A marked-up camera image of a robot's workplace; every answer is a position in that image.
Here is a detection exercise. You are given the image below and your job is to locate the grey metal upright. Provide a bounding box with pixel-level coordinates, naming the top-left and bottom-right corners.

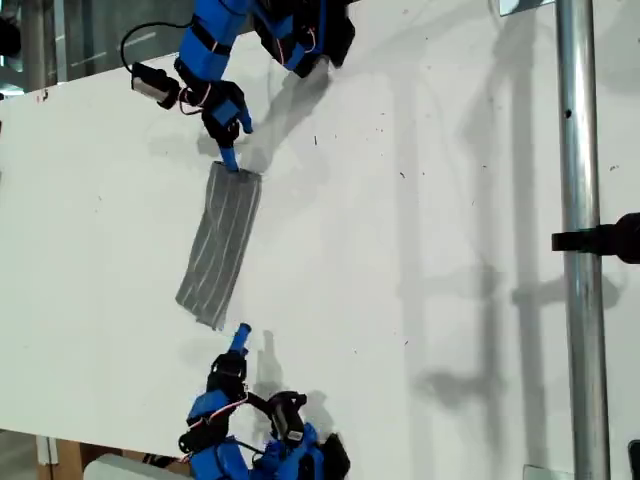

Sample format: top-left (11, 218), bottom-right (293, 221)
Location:
top-left (52, 0), bottom-right (69, 85)

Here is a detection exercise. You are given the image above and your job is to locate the grey striped towel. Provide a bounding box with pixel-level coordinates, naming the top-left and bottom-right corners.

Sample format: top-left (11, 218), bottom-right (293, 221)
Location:
top-left (173, 159), bottom-right (265, 333)

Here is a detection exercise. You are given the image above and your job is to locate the white leg bracket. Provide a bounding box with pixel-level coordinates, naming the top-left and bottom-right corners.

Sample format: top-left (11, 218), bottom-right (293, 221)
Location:
top-left (34, 434), bottom-right (60, 469)

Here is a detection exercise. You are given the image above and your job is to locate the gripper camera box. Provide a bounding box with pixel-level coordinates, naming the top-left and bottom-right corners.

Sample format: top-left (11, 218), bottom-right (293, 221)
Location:
top-left (267, 391), bottom-right (307, 444)
top-left (130, 61), bottom-right (174, 101)

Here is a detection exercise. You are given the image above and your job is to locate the gripper camera cable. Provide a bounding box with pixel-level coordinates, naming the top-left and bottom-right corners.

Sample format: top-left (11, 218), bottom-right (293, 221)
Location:
top-left (120, 20), bottom-right (196, 69)
top-left (232, 437), bottom-right (274, 457)

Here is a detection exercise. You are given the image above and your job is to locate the white plastic container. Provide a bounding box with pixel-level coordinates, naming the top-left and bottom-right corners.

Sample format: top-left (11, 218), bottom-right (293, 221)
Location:
top-left (82, 452), bottom-right (194, 480)

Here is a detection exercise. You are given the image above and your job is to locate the steel post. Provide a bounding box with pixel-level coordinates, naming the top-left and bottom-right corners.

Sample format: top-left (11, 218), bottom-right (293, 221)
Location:
top-left (554, 0), bottom-right (612, 480)

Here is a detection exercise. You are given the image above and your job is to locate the wooden table leg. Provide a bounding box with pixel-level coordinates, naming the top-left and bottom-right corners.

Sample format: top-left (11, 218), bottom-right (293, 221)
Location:
top-left (55, 438), bottom-right (85, 467)

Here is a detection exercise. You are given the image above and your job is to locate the black round object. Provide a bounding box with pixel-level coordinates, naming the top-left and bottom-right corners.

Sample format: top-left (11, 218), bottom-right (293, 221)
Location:
top-left (0, 18), bottom-right (23, 57)

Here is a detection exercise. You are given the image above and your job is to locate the black clamp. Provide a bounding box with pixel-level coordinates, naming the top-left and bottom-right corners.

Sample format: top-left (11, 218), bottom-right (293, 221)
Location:
top-left (551, 212), bottom-right (640, 265)

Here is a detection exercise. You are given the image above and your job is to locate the gripper camera stalk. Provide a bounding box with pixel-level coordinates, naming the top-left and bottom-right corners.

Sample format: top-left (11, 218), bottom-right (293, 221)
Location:
top-left (244, 392), bottom-right (274, 414)
top-left (158, 79), bottom-right (191, 110)

